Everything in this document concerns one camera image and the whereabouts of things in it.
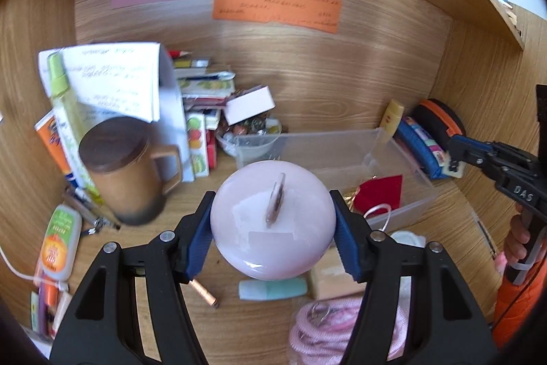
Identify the wooden desktop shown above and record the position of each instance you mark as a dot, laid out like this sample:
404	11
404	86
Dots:
252	330

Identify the orange marker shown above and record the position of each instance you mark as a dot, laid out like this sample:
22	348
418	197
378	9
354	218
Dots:
49	301

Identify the white handwritten paper sheets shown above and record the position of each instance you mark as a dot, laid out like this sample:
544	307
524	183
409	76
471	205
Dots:
115	78

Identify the clear bowl of beads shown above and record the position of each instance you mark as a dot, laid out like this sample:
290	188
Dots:
250	130

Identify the white plastic cup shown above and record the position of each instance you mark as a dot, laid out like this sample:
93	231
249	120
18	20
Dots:
406	239

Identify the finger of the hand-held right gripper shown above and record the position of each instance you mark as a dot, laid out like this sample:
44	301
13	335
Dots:
466	146

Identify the fruit print box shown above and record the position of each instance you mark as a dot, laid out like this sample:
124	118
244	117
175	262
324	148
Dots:
196	142

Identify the orange paper note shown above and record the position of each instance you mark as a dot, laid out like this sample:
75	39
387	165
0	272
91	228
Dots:
273	8

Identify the orange and white box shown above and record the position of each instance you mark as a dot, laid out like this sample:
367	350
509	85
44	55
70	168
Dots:
53	142

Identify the red cloth pouch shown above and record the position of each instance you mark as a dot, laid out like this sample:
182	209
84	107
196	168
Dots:
380	192

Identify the red box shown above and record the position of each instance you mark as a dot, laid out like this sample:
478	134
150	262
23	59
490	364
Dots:
212	142

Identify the small white box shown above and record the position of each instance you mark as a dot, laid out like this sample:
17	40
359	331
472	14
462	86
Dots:
250	104

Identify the yellow tube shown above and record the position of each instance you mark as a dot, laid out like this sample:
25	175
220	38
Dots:
392	119

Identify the person's right hand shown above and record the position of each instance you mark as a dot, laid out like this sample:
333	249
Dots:
517	239

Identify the clear plastic storage box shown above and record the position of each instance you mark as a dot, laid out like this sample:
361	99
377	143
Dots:
324	149

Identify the beige tape roll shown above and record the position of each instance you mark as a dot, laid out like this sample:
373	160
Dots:
327	277

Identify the pink round jar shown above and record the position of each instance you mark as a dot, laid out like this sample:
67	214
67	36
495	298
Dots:
256	228

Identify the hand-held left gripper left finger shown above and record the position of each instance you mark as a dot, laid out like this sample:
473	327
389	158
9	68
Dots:
201	239

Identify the copper metal tube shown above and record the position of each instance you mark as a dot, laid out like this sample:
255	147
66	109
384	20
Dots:
205	293

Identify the teal and white small tube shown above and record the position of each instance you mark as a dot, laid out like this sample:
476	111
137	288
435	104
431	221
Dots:
273	290

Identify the metal binder clips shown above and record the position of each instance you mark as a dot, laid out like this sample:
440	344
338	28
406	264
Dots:
92	217

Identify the blue pencil case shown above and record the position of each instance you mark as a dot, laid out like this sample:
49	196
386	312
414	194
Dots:
421	147

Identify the white bottle with orange label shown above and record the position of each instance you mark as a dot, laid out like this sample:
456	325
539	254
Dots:
60	245

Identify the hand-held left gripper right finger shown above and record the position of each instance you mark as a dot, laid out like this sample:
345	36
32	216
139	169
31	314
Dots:
345	239

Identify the white ribbon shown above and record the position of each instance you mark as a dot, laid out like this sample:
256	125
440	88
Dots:
380	211

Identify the black and orange zip case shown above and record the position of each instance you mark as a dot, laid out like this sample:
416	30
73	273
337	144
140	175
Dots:
442	121

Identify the stack of books and packets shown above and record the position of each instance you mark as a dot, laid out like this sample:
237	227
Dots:
201	87

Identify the brown lidded mug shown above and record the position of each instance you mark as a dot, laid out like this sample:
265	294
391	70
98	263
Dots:
119	177

